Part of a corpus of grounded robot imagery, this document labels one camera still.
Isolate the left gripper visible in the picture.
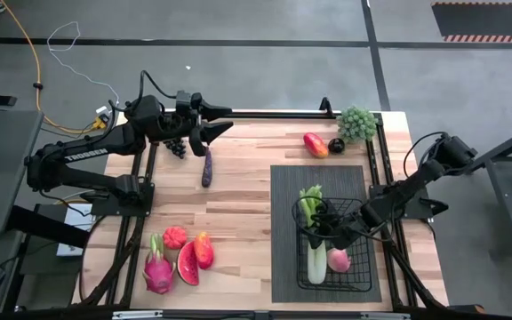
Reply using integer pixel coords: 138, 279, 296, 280
173, 90, 236, 157

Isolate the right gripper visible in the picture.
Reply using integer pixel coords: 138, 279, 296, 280
308, 207, 373, 252

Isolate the pink peach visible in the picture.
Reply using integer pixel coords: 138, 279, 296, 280
326, 247, 353, 274

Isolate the green celery stalk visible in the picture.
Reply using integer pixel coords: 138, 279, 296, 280
299, 184, 328, 285

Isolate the purple eggplant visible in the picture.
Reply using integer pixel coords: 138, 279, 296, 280
201, 146, 213, 188

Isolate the dark plum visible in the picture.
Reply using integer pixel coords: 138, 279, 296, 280
328, 137, 346, 156

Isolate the red and yellow mango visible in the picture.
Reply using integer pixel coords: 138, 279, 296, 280
302, 132, 330, 160

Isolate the red bumpy lychee fruit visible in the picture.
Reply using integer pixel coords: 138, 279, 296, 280
163, 226, 188, 251

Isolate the orange red mango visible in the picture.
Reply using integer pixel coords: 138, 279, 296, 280
193, 230, 215, 271

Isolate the watermelon slice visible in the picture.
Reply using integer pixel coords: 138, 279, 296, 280
176, 239, 201, 286

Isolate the pink dragon fruit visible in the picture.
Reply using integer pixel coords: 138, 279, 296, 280
142, 234, 178, 295

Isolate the black grape bunch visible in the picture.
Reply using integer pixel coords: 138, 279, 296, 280
164, 138, 188, 160

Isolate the grey woven placemat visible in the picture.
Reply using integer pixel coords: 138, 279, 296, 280
269, 164, 382, 304

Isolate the green grape bunch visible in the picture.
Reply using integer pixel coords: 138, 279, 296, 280
336, 105, 380, 144

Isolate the white box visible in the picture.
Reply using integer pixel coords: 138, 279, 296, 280
55, 203, 97, 258

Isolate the black desk crossbar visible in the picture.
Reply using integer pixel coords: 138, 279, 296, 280
6, 204, 92, 250

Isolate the grey metal stand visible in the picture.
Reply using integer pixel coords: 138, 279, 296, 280
460, 119, 512, 250

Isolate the black hazard-striped floor mat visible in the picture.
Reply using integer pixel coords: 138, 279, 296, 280
431, 2, 512, 44

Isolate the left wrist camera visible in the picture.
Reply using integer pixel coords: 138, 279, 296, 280
175, 90, 194, 115

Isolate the black wire basket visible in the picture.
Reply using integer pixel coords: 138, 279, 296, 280
292, 196, 373, 293

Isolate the black aluminium table frame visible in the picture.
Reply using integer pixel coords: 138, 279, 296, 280
77, 96, 451, 311

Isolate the silver metal bracket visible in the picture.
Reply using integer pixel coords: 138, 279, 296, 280
360, 312, 411, 320
112, 310, 164, 320

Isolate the white floor cable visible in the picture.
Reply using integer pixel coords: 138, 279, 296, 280
46, 20, 120, 115

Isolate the yellow floor cable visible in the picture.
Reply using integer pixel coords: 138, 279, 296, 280
0, 0, 106, 134

